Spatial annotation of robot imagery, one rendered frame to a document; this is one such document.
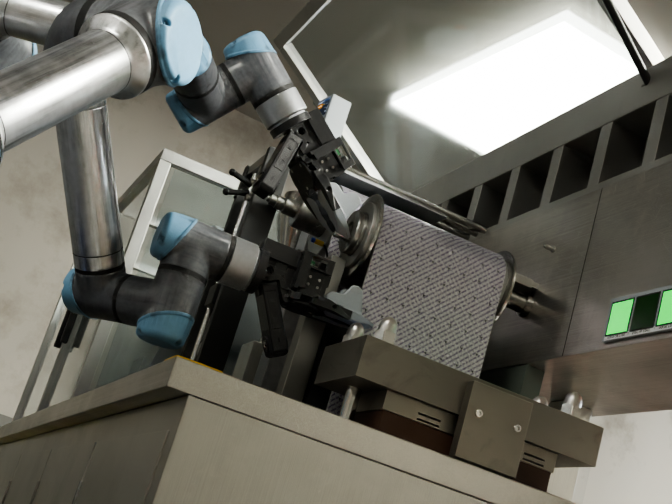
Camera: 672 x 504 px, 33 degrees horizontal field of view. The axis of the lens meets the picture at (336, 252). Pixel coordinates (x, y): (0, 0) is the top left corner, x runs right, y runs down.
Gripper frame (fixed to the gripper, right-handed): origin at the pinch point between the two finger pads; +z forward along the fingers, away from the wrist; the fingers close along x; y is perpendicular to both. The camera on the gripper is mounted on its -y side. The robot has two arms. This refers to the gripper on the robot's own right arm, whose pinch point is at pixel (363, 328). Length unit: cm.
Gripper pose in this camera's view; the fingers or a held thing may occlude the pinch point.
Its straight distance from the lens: 179.8
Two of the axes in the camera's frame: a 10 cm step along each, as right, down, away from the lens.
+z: 8.8, 3.7, 2.9
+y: 2.8, -9.1, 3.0
